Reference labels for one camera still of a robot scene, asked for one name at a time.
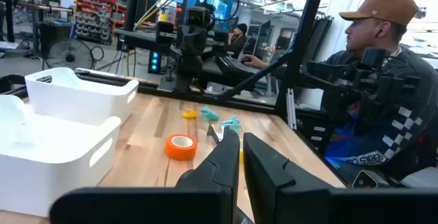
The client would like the person's hand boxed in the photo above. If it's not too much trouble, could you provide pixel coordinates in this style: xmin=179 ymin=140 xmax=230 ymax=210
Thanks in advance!
xmin=242 ymin=54 xmax=270 ymax=70

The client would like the black floor fan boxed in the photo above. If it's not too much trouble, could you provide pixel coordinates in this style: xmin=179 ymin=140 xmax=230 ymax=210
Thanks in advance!
xmin=43 ymin=38 xmax=96 ymax=71

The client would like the black workbench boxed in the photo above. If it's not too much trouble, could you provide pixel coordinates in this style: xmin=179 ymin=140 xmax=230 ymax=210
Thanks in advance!
xmin=0 ymin=0 xmax=75 ymax=43

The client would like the orange ball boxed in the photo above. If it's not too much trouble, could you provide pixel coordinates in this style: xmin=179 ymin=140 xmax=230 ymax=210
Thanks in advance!
xmin=164 ymin=134 xmax=198 ymax=162

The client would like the silver aluminium extrusion bar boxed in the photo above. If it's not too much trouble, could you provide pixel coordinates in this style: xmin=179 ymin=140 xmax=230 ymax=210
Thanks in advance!
xmin=286 ymin=87 xmax=298 ymax=131

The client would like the black desk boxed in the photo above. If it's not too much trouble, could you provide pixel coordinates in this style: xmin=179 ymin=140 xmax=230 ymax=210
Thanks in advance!
xmin=114 ymin=28 xmax=179 ymax=52

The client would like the person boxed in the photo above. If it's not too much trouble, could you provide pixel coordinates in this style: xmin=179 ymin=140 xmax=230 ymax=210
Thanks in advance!
xmin=227 ymin=23 xmax=249 ymax=60
xmin=321 ymin=0 xmax=438 ymax=184

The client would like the black box with blue lights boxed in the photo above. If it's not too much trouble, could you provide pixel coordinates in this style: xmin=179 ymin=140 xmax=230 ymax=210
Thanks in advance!
xmin=147 ymin=49 xmax=162 ymax=75

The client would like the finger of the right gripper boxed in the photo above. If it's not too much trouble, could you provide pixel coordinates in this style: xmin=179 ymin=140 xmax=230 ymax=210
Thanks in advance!
xmin=177 ymin=57 xmax=193 ymax=79
xmin=191 ymin=57 xmax=207 ymax=79

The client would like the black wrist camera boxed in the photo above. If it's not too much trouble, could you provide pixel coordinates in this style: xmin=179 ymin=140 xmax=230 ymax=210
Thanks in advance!
xmin=185 ymin=5 xmax=216 ymax=30

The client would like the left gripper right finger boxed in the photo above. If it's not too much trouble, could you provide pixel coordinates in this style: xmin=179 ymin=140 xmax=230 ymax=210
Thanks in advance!
xmin=242 ymin=132 xmax=333 ymax=219

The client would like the silver stapler remover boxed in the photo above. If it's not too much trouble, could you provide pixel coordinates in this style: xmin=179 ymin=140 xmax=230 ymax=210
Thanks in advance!
xmin=206 ymin=123 xmax=225 ymax=143

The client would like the black equipment box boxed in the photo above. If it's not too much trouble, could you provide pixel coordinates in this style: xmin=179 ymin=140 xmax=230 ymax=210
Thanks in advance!
xmin=38 ymin=21 xmax=73 ymax=59

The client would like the white plastic bin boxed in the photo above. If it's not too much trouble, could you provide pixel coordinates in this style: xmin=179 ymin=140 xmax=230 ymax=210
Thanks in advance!
xmin=24 ymin=66 xmax=140 ymax=126
xmin=0 ymin=95 xmax=123 ymax=218

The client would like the brown baseball cap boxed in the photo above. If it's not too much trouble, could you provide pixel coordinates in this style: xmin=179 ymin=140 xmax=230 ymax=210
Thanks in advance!
xmin=338 ymin=0 xmax=420 ymax=26

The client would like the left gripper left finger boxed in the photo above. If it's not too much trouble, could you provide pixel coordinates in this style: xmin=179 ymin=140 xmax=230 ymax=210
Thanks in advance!
xmin=175 ymin=127 xmax=241 ymax=189

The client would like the black keyboard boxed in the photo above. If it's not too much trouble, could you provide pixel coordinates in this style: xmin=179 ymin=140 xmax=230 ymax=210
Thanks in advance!
xmin=215 ymin=55 xmax=264 ymax=81

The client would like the white plastic bottle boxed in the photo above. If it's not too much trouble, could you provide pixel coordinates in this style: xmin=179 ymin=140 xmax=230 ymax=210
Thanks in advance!
xmin=157 ymin=0 xmax=178 ymax=25

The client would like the black monitor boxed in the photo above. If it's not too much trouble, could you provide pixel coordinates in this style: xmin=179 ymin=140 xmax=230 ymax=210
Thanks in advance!
xmin=255 ymin=20 xmax=272 ymax=59

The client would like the parts shelf with bins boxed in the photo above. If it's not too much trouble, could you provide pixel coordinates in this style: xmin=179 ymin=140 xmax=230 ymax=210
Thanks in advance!
xmin=71 ymin=0 xmax=128 ymax=46

